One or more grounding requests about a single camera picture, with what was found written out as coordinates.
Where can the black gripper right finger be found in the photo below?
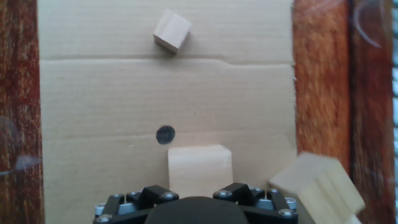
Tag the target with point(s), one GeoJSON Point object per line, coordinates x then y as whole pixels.
{"type": "Point", "coordinates": [267, 211]}

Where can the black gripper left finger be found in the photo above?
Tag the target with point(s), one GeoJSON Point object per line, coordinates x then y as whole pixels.
{"type": "Point", "coordinates": [130, 207]}

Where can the brown cardboard sheet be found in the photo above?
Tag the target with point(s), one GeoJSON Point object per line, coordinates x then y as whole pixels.
{"type": "Point", "coordinates": [124, 93]}

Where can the reddish brown wooden board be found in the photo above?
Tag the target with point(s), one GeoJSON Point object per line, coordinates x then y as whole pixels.
{"type": "Point", "coordinates": [323, 77]}

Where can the small wooden cube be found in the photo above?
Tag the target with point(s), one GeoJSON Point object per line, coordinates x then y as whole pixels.
{"type": "Point", "coordinates": [172, 31]}

